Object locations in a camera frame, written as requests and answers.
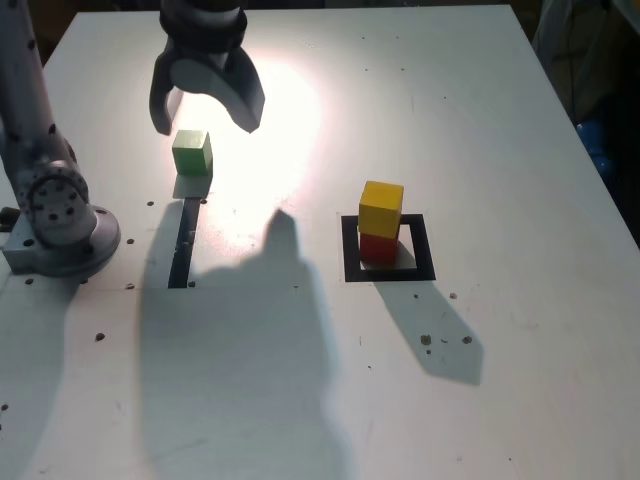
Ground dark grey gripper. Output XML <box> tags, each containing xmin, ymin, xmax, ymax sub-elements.
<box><xmin>148</xmin><ymin>19</ymin><xmax>267</xmax><ymax>136</ymax></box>

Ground green cube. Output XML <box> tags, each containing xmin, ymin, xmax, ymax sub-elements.
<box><xmin>171</xmin><ymin>128</ymin><xmax>215</xmax><ymax>177</ymax></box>

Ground yellow cube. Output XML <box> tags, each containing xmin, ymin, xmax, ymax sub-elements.
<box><xmin>357</xmin><ymin>180</ymin><xmax>405</xmax><ymax>239</ymax></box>

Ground red cube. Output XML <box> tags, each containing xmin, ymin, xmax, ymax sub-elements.
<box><xmin>358</xmin><ymin>232</ymin><xmax>400</xmax><ymax>265</ymax></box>

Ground black tape square outline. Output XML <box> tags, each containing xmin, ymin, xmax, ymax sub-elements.
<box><xmin>340</xmin><ymin>213</ymin><xmax>437</xmax><ymax>284</ymax></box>

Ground black tape strip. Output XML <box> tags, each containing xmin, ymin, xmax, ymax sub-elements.
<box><xmin>168</xmin><ymin>196</ymin><xmax>202</xmax><ymax>290</ymax></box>

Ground grey cloth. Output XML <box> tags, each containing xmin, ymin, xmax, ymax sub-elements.
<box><xmin>531</xmin><ymin>0</ymin><xmax>609</xmax><ymax>121</ymax></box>

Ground blue object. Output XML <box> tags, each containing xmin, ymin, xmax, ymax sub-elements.
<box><xmin>574</xmin><ymin>118</ymin><xmax>614</xmax><ymax>176</ymax></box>

